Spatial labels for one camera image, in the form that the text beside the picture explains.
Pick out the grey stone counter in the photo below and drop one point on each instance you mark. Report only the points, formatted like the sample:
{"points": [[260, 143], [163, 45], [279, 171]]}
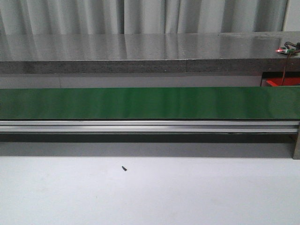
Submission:
{"points": [[146, 53]]}

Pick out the green conveyor belt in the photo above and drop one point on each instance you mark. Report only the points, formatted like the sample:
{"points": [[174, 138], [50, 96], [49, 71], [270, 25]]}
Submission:
{"points": [[191, 103]]}

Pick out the red plastic tray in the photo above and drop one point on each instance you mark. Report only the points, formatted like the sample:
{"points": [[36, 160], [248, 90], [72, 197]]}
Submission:
{"points": [[293, 81]]}

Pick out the small green circuit board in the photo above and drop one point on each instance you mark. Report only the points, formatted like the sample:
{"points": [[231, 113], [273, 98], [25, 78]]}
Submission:
{"points": [[284, 50]]}

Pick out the grey curtain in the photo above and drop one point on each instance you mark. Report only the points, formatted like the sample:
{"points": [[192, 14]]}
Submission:
{"points": [[36, 17]]}

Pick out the aluminium conveyor frame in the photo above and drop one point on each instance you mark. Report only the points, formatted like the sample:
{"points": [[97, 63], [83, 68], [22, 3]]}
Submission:
{"points": [[151, 138]]}

